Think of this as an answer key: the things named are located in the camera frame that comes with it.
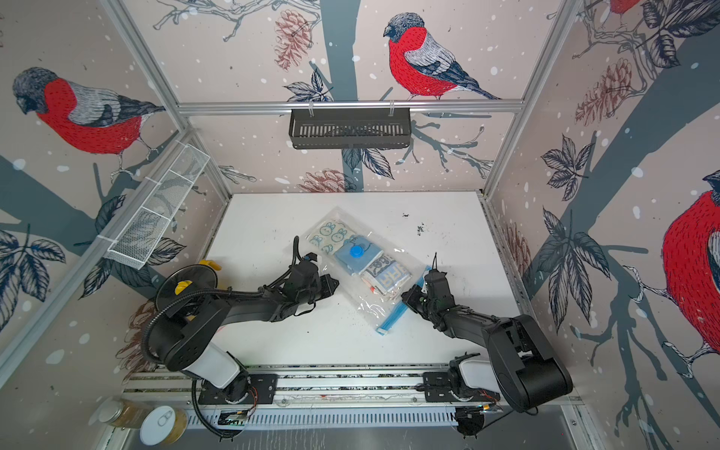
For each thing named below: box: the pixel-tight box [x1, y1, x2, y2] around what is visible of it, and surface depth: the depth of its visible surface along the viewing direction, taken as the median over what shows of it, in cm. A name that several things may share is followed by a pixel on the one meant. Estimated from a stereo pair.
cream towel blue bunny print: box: [307, 218, 357, 256], surface depth 106 cm
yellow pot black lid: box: [155, 259, 223, 312], surface depth 85 cm
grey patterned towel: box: [360, 254, 413, 297], surface depth 95 cm
